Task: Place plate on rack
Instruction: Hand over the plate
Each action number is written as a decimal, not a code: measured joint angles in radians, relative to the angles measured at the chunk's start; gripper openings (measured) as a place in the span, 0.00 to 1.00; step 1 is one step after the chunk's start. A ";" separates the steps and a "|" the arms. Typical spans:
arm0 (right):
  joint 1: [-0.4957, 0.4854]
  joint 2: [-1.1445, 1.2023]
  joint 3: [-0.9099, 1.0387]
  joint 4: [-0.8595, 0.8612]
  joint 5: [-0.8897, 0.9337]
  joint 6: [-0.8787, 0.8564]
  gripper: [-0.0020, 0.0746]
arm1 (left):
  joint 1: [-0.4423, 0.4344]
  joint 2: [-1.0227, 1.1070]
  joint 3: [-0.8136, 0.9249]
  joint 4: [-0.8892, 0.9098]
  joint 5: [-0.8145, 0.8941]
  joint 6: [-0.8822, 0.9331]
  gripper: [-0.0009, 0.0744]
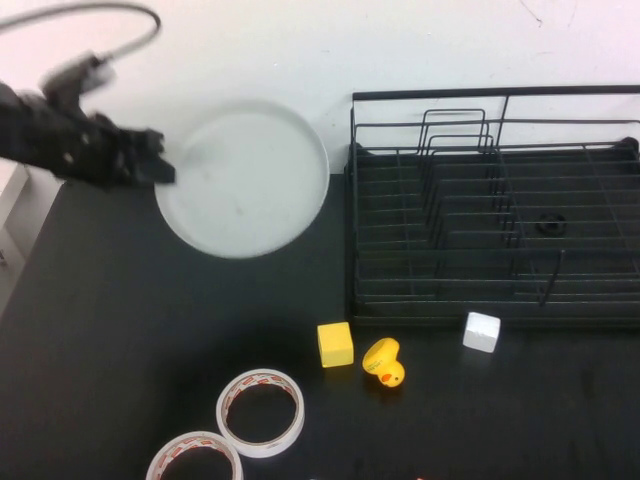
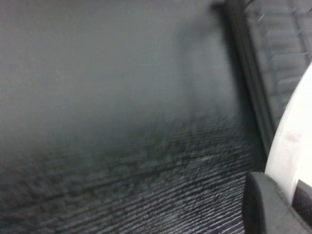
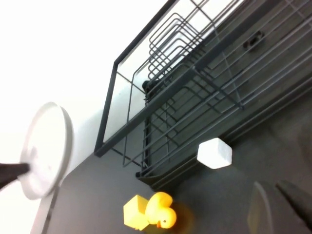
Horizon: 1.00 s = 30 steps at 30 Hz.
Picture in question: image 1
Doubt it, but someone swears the yellow foam cube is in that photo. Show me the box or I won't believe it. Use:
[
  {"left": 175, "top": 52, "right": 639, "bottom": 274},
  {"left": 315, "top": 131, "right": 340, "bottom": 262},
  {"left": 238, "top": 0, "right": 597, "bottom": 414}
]
[{"left": 316, "top": 321, "right": 355, "bottom": 369}]

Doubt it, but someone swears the black camera cable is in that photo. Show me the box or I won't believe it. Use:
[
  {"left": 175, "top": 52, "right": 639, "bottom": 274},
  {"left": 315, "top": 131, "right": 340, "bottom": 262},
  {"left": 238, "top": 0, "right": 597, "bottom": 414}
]
[{"left": 0, "top": 2, "right": 162, "bottom": 61}]

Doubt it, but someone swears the light grey round plate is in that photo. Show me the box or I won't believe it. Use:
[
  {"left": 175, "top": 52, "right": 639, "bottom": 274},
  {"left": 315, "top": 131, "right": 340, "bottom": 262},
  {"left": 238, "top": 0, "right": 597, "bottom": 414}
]
[{"left": 153, "top": 99, "right": 331, "bottom": 260}]

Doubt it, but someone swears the white foam cube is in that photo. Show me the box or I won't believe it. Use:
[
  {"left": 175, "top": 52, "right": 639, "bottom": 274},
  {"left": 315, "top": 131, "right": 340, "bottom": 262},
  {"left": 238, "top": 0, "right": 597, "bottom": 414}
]
[{"left": 462, "top": 311, "right": 502, "bottom": 353}]

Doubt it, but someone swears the yellow rubber duck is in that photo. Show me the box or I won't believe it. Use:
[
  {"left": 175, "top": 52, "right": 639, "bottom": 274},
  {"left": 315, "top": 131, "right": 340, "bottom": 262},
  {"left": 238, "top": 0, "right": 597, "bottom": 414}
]
[{"left": 361, "top": 337, "right": 405, "bottom": 389}]

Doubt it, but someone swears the grey white side cabinet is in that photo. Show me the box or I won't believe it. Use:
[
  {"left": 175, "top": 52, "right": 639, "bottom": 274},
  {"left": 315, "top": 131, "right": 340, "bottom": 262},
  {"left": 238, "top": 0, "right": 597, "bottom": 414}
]
[{"left": 0, "top": 162, "right": 31, "bottom": 274}]

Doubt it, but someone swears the white double-sided tape roll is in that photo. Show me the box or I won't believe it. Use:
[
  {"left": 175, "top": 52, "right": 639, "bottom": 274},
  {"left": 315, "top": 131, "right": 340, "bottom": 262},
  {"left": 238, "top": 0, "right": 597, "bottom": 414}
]
[
  {"left": 215, "top": 368, "right": 306, "bottom": 459},
  {"left": 145, "top": 430, "right": 245, "bottom": 480}
]

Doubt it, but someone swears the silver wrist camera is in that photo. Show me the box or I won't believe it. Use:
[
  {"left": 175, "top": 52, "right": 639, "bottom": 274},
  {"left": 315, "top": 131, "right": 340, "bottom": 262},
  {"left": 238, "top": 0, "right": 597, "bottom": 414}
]
[{"left": 42, "top": 49, "right": 117, "bottom": 99}]

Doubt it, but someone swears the black wire dish rack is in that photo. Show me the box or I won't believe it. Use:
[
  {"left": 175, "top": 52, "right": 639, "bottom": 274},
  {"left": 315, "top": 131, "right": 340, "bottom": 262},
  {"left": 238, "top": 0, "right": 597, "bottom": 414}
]
[{"left": 349, "top": 85, "right": 640, "bottom": 306}]

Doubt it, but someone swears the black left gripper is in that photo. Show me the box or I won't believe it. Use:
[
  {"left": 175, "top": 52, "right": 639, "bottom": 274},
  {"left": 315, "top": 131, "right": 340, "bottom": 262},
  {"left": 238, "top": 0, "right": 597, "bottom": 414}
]
[{"left": 54, "top": 112, "right": 177, "bottom": 194}]

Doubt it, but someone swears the black plastic drip tray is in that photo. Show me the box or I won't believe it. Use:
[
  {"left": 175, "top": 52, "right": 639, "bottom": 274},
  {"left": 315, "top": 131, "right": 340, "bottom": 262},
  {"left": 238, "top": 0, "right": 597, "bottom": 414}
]
[{"left": 343, "top": 139, "right": 640, "bottom": 329}]

